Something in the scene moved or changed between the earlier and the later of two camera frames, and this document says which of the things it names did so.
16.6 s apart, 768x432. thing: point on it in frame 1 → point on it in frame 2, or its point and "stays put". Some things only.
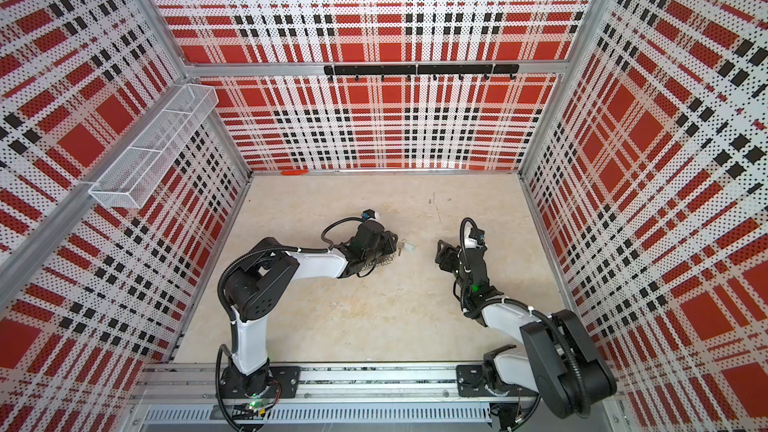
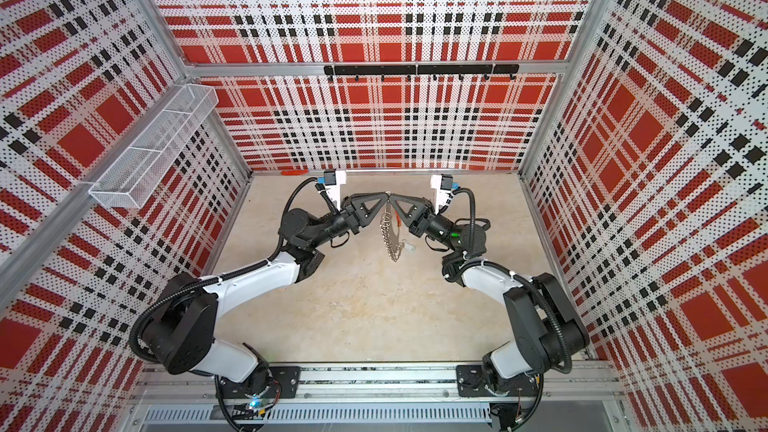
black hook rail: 424,69 stays put
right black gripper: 450,254 → 421,219
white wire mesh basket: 138,171 stays put
